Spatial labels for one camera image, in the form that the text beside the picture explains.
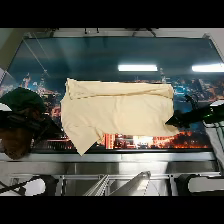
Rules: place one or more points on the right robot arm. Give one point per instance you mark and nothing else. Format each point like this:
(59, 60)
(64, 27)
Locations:
(206, 115)

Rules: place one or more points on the cream T-shirt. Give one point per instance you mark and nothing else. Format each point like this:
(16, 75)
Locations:
(123, 111)

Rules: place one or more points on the silver frame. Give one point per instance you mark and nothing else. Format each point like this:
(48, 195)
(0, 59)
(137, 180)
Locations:
(133, 166)

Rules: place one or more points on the dark green garment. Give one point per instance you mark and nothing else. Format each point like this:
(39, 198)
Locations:
(21, 98)

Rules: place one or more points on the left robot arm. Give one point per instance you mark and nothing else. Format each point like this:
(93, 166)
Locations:
(46, 128)

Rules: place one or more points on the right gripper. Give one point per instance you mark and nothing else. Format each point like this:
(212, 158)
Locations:
(178, 120)

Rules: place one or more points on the brown garment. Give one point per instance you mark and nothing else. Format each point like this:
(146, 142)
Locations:
(15, 143)

